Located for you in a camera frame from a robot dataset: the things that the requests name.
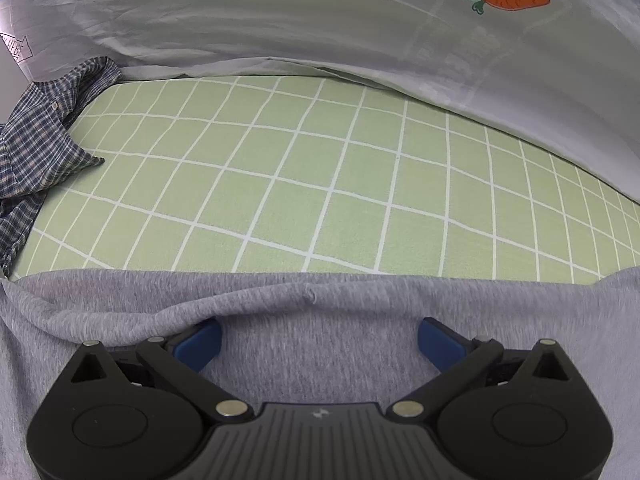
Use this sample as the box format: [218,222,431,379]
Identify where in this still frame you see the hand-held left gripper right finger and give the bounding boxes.
[387,317,577,421]

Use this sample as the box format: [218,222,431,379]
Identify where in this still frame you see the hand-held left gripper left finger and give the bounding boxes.
[60,319,254,422]

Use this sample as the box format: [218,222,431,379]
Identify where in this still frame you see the grey shirt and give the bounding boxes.
[0,267,640,480]

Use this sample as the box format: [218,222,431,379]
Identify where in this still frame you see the blue plaid shirt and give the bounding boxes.
[0,56,123,278]

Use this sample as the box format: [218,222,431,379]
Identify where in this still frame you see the grey carrot printed sheet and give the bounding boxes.
[0,0,640,206]

